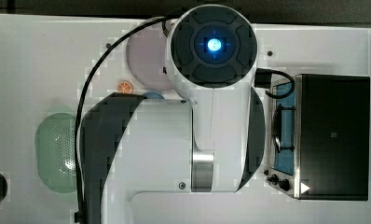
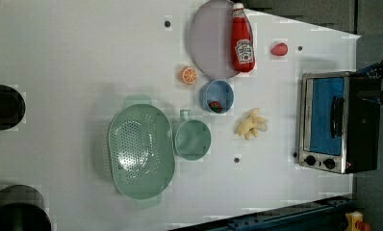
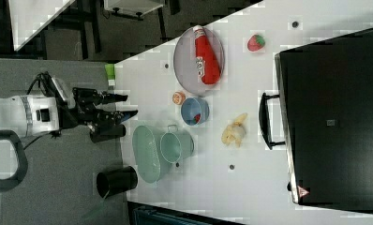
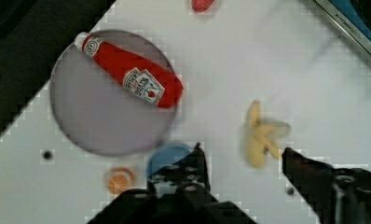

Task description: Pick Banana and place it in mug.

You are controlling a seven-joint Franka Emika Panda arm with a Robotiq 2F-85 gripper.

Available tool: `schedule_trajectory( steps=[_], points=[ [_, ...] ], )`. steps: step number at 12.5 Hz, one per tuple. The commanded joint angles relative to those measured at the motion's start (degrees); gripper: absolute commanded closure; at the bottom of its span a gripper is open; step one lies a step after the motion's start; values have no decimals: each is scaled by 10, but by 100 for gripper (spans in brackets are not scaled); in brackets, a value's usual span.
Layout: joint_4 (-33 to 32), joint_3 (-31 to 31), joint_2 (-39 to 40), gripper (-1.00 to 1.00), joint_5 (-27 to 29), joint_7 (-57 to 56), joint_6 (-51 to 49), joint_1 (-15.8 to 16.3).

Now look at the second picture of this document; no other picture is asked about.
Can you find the plush strawberry in bowl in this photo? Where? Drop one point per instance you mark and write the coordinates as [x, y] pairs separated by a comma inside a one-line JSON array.
[[215, 106]]

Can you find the yellow red emergency button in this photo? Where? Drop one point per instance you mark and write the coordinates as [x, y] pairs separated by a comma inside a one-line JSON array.
[[356, 222]]

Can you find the red plush strawberry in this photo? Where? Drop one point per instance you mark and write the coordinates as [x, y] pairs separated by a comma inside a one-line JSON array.
[[280, 49]]

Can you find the black round base lower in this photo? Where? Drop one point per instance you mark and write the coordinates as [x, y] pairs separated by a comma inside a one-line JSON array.
[[22, 209]]

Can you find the black round base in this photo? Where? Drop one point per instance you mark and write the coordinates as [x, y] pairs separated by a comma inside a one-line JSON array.
[[22, 209], [12, 107]]

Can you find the orange slice toy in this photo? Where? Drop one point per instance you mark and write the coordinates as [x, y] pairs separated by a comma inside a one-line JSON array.
[[188, 75]]

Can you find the green mug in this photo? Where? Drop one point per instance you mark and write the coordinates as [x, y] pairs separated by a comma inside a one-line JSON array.
[[191, 137]]

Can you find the green perforated colander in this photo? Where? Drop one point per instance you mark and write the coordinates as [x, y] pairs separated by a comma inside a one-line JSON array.
[[141, 151]]

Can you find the blue metal frame rail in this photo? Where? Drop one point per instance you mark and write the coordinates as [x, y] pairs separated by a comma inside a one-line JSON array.
[[321, 215]]

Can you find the grey round plate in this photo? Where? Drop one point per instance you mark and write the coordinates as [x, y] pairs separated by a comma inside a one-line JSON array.
[[210, 39]]

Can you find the silver black toaster oven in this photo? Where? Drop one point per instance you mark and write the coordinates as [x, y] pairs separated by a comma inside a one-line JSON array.
[[338, 131]]

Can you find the black round base upper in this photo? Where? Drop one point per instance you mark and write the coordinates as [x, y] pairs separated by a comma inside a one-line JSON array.
[[12, 107]]

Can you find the red ketchup bottle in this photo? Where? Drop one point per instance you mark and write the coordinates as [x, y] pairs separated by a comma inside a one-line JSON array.
[[242, 51]]

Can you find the peeled plush banana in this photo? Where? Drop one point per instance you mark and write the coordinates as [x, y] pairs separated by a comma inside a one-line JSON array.
[[252, 125]]

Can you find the blue bowl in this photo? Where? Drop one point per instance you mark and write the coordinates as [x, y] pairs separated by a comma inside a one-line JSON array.
[[219, 91]]

